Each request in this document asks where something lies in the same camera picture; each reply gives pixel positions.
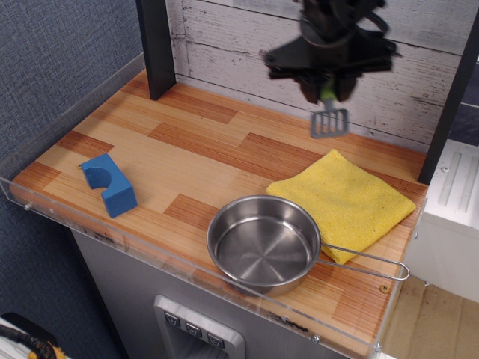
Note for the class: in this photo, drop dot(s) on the grey cabinet with dispenser panel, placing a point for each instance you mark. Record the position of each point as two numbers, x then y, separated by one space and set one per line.
159 315

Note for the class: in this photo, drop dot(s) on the stainless steel pan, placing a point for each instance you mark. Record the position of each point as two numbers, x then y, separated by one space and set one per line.
266 245

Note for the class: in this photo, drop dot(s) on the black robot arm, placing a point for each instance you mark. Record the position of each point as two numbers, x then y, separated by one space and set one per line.
348 13

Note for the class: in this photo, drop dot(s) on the dark post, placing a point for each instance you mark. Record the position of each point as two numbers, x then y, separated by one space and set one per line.
452 103
157 48

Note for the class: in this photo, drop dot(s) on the white appliance at right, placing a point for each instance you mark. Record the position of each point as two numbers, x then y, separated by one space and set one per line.
444 247

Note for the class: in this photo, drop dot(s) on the dark left post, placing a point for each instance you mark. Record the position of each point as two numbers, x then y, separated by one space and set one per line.
157 48

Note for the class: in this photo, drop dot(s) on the dark right post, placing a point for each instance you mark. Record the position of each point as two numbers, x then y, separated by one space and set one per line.
452 103

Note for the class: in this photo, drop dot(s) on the blue arch block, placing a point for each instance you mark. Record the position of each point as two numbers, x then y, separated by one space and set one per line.
118 194

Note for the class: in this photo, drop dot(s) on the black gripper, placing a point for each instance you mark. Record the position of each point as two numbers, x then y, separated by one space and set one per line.
336 49

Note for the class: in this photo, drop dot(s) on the clear acrylic guard rail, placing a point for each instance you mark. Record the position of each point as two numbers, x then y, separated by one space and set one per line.
198 147

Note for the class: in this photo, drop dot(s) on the green handled grey spatula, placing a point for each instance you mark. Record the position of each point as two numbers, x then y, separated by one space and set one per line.
331 121

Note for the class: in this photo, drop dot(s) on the yellow object bottom left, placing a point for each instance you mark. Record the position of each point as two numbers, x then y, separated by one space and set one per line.
47 352

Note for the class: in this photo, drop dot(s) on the yellow cloth napkin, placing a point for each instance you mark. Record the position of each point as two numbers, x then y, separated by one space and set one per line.
352 208

